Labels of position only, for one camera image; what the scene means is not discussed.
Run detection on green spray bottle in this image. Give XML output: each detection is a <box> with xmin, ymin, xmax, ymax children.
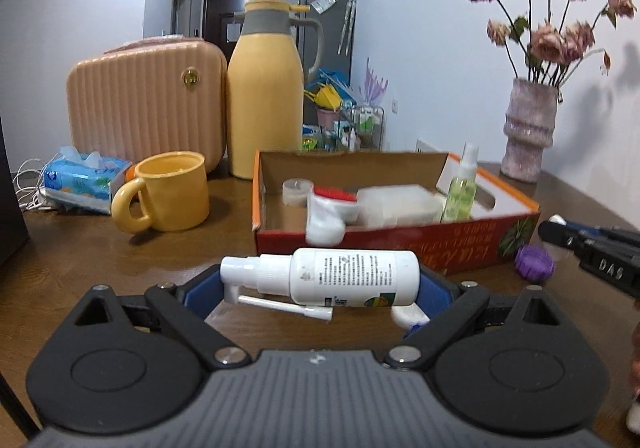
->
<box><xmin>440</xmin><ymin>143</ymin><xmax>480</xmax><ymax>223</ymax></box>

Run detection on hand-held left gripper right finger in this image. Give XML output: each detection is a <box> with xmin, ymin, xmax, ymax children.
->
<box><xmin>382</xmin><ymin>268</ymin><xmax>583</xmax><ymax>371</ymax></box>

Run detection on white leaning board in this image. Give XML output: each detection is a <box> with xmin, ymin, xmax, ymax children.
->
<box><xmin>415</xmin><ymin>139</ymin><xmax>451</xmax><ymax>155</ymax></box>

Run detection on dark brown entrance door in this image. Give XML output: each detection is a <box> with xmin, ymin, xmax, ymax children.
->
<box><xmin>202</xmin><ymin>0</ymin><xmax>280</xmax><ymax>46</ymax></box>

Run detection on white cables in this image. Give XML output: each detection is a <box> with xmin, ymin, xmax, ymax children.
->
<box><xmin>12</xmin><ymin>158</ymin><xmax>53</xmax><ymax>211</ymax></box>

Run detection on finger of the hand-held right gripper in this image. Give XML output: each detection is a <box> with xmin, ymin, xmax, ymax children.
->
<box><xmin>537</xmin><ymin>214</ymin><xmax>640</xmax><ymax>259</ymax></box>

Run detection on orange cardboard box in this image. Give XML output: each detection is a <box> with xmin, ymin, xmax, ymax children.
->
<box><xmin>251</xmin><ymin>149</ymin><xmax>542</xmax><ymax>276</ymax></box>

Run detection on dried pink roses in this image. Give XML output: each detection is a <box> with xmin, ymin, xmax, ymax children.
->
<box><xmin>461</xmin><ymin>0</ymin><xmax>638</xmax><ymax>88</ymax></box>

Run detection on grey refrigerator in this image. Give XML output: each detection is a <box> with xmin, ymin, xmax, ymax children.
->
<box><xmin>298</xmin><ymin>0</ymin><xmax>357</xmax><ymax>83</ymax></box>

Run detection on grey interior door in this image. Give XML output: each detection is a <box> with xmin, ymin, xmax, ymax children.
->
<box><xmin>172</xmin><ymin>0</ymin><xmax>193</xmax><ymax>37</ymax></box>

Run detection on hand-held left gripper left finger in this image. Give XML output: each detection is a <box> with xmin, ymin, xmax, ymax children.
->
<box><xmin>52</xmin><ymin>270</ymin><xmax>253</xmax><ymax>371</ymax></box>

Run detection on yellow mug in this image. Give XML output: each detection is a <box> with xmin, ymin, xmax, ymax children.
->
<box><xmin>111</xmin><ymin>151</ymin><xmax>210</xmax><ymax>235</ymax></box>

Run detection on yellow thermos jug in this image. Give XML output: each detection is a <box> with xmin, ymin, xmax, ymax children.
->
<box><xmin>226</xmin><ymin>0</ymin><xmax>325</xmax><ymax>180</ymax></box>

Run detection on pink bucket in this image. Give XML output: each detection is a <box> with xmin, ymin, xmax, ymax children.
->
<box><xmin>316</xmin><ymin>106</ymin><xmax>341</xmax><ymax>129</ymax></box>

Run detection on white red lint brush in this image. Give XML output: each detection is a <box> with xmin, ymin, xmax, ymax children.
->
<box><xmin>305</xmin><ymin>185</ymin><xmax>361</xmax><ymax>246</ymax></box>

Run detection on white hanging umbrella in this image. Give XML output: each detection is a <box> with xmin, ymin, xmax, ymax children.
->
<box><xmin>337</xmin><ymin>0</ymin><xmax>358</xmax><ymax>56</ymax></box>

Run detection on white spray bottle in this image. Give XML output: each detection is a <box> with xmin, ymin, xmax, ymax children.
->
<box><xmin>220</xmin><ymin>248</ymin><xmax>421</xmax><ymax>321</ymax></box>

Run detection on dark monitor edge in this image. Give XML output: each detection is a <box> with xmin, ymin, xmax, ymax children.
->
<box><xmin>0</xmin><ymin>118</ymin><xmax>30</xmax><ymax>269</ymax></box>

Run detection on clear plastic box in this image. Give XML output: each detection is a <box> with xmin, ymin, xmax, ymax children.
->
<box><xmin>356</xmin><ymin>184</ymin><xmax>447</xmax><ymax>229</ymax></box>

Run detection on pink textured vase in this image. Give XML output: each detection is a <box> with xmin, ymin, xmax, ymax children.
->
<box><xmin>501</xmin><ymin>78</ymin><xmax>560</xmax><ymax>183</ymax></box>

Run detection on blue plastic bag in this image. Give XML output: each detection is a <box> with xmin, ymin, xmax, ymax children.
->
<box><xmin>317</xmin><ymin>69</ymin><xmax>358</xmax><ymax>103</ymax></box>

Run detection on yellow bag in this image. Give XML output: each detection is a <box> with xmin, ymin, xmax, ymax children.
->
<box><xmin>312</xmin><ymin>84</ymin><xmax>343</xmax><ymax>111</ymax></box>

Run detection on purple ribbed cap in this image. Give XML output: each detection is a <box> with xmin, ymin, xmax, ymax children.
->
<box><xmin>515</xmin><ymin>244</ymin><xmax>556</xmax><ymax>285</ymax></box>

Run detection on pink ribbed suitcase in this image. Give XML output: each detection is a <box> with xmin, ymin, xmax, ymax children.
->
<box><xmin>66</xmin><ymin>35</ymin><xmax>228</xmax><ymax>176</ymax></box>

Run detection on blue tissue pack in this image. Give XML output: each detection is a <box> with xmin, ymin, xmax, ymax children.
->
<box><xmin>42</xmin><ymin>146</ymin><xmax>133</xmax><ymax>215</ymax></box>

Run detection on wire storage rack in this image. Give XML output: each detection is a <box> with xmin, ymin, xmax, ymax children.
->
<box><xmin>334</xmin><ymin>105</ymin><xmax>386</xmax><ymax>152</ymax></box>

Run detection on white bottle cap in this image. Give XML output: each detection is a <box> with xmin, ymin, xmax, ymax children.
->
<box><xmin>391</xmin><ymin>303</ymin><xmax>431</xmax><ymax>333</ymax></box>

